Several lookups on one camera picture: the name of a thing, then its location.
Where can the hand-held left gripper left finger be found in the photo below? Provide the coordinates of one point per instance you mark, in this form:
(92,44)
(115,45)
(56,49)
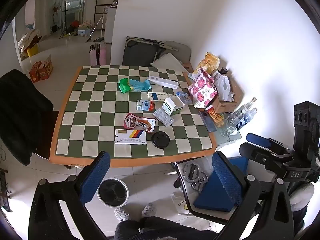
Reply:
(96,177)

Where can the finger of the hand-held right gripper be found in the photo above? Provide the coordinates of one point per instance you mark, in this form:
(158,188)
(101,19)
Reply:
(260,155)
(258,139)

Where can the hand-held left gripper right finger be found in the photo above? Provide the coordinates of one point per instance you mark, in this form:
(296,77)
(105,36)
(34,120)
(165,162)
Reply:
(226,177)

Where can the round bin with black liner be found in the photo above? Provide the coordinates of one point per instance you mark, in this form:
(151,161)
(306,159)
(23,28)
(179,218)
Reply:
(113,192)

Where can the white box with coloured stripes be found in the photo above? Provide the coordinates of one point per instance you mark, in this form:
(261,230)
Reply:
(130,137)

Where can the red snack pouch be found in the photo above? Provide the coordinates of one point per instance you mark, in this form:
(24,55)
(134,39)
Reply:
(138,123)

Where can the black cup lid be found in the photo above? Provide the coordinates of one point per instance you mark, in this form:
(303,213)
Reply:
(160,139)

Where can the small blue white milk carton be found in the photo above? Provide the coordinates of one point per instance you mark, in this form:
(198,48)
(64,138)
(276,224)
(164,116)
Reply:
(145,105)

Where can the person's right forearm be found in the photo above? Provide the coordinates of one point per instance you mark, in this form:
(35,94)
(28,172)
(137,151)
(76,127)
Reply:
(301,196)

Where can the blue foam block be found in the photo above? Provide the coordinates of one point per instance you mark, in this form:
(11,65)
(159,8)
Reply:
(215,195)

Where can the plastic bottle with blue label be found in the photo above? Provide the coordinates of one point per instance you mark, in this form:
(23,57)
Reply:
(241,122)

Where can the clear glass bottle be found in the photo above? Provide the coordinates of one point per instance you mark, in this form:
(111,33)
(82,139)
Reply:
(246,107)

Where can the brown cardboard box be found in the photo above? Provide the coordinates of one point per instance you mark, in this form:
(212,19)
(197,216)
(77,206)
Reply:
(226,106)

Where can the orange snack packet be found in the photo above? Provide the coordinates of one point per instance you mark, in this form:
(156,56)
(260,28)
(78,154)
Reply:
(217,117)

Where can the dark smartphone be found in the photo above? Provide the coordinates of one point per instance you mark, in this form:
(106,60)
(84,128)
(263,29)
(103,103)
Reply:
(208,122)

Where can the white bag with yellow print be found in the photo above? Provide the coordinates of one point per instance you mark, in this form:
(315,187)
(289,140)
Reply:
(178,202)

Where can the green white checkered tablecloth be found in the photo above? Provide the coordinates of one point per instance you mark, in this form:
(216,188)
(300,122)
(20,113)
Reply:
(100,120)

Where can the white plastic bag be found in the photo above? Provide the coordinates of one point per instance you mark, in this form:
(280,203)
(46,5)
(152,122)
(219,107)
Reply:
(223,86)

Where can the pink floral paper bag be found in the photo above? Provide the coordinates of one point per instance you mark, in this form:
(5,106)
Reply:
(202,90)

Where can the person's legs in dark pants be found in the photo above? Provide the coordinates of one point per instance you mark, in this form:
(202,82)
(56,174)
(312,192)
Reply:
(162,230)

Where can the small blue foil packet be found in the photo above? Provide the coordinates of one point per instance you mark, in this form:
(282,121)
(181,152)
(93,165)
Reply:
(184,97)

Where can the clear blister pack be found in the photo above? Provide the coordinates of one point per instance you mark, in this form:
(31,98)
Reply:
(163,117)

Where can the open white green box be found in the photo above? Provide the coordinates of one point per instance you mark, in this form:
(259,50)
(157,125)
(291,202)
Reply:
(172,105)

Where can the yellow snack bag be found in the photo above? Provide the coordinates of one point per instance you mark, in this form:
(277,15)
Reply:
(208,61)

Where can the black padded chair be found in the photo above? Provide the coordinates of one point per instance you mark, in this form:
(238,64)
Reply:
(22,112)

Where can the green and blue wipes packet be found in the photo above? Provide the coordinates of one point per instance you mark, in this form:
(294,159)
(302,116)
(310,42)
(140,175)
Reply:
(132,85)

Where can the white and blue medicine box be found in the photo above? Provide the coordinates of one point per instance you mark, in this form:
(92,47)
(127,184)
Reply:
(157,96)

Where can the long white carton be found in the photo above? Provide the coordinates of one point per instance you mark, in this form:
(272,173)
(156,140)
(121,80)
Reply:
(162,82)

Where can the grey chair cushion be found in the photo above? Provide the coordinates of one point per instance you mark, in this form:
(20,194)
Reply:
(181,51)

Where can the white board sheet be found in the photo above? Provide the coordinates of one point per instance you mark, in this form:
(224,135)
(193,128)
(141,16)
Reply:
(167,62)

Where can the red printed carton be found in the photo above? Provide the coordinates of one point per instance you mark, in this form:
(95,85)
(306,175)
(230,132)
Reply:
(35,73)
(46,68)

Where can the pink suitcase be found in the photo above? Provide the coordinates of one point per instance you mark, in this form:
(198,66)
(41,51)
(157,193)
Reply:
(98,54)

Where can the grey folding bed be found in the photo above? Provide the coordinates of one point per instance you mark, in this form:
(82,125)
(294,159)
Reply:
(140,53)

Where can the yellow bin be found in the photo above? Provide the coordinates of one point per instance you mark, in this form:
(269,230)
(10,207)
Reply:
(32,52)

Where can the small blue storage box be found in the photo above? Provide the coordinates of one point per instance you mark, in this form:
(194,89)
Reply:
(83,32)

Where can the white refrigerator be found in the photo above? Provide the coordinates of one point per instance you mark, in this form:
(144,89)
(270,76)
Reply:
(110,25)

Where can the pile of white bags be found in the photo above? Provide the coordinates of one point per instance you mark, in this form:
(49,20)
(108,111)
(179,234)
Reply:
(28,38)

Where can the black coat rack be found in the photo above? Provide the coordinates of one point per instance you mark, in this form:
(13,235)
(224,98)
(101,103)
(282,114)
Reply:
(65,10)

